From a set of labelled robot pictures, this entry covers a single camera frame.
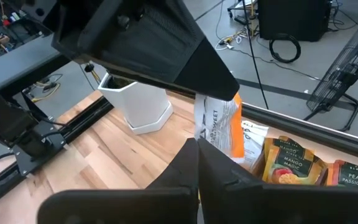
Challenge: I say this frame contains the white hexagonal planter pot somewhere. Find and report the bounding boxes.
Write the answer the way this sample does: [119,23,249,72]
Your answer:
[97,73,174,136]

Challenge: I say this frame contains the grey desk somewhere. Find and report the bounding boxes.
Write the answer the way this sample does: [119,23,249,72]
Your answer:
[0,32,71,98]

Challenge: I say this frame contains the black floor fan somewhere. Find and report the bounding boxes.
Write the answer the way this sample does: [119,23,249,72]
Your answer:
[303,20,358,132]

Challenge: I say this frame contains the coiled black cable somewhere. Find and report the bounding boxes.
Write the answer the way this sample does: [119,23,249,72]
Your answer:
[268,33,302,64]

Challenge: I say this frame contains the green cactus plant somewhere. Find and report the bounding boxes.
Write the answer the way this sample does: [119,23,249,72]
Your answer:
[106,74,136,90]

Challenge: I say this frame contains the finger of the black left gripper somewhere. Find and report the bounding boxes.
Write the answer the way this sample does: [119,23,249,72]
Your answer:
[51,0,241,101]

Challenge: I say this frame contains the white cable bundle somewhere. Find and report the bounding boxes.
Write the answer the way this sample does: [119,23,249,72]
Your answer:
[214,26,251,51]

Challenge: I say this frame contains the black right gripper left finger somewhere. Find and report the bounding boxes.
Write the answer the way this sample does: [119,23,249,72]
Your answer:
[37,138,200,224]

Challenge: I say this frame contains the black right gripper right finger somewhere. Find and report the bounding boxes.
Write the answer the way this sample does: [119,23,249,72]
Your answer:
[198,139,358,224]

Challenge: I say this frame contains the yellow floor cable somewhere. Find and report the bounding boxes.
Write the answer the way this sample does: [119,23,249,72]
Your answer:
[31,81,62,103]

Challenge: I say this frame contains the yellow mango tea packet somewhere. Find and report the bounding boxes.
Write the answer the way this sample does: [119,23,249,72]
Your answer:
[264,135,316,156]
[262,144,328,187]

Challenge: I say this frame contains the wooden compartment box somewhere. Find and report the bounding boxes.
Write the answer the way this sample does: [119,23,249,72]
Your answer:
[249,149,358,189]

